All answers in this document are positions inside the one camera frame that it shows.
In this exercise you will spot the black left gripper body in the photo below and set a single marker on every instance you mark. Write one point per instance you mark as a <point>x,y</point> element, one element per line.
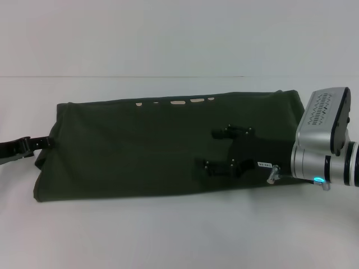
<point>12,150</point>

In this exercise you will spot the dark green t-shirt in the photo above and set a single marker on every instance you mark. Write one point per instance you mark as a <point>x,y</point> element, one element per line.
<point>126,154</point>

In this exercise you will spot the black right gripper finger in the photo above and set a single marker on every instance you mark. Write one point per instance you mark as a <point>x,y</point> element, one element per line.
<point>224,133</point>
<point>210,169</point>

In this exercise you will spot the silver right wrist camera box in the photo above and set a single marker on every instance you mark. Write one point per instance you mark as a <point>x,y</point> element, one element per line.
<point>322,117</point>

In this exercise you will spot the silver right wrist connector plug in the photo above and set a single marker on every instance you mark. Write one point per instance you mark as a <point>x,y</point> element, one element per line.
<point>273,175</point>

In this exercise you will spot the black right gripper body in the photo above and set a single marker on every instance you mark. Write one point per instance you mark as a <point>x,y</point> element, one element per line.
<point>252,157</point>

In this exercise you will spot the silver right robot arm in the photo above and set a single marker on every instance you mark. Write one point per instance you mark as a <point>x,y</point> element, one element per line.
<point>328,165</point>

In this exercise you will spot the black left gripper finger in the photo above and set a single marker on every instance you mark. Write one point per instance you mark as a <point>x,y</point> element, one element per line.
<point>42,142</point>

